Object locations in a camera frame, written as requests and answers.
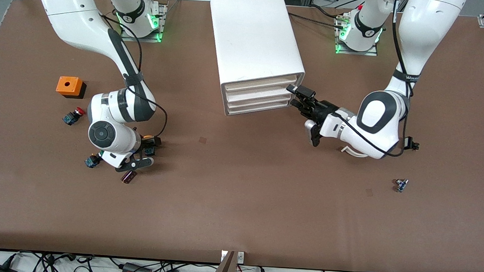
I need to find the yellow push button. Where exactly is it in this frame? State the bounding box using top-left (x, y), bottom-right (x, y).
top-left (142, 134), bottom-right (157, 157)

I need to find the green push button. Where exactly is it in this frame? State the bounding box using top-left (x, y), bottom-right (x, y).
top-left (84, 151), bottom-right (104, 169)

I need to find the red push button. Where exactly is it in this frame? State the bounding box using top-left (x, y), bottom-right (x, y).
top-left (62, 106), bottom-right (87, 126)

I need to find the orange button box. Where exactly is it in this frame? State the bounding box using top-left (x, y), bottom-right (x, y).
top-left (56, 76), bottom-right (88, 100)

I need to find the purple capacitor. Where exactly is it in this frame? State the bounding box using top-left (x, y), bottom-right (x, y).
top-left (120, 170), bottom-right (138, 185)

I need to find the white curved plastic piece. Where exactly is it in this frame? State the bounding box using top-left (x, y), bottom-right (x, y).
top-left (339, 145), bottom-right (369, 158)

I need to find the black power strip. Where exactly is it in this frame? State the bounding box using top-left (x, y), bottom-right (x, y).
top-left (122, 262), bottom-right (154, 272)

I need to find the black base power cable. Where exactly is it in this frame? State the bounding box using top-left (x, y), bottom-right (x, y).
top-left (287, 11), bottom-right (346, 30)

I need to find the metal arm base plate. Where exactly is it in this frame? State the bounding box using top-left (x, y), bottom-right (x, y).
top-left (120, 2), bottom-right (168, 44)
top-left (334, 16), bottom-right (380, 57)

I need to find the white metal bracket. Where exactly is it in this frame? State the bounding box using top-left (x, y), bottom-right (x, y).
top-left (221, 250), bottom-right (245, 263)

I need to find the brown camera post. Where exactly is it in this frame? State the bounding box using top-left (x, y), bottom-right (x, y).
top-left (210, 250), bottom-right (237, 272)

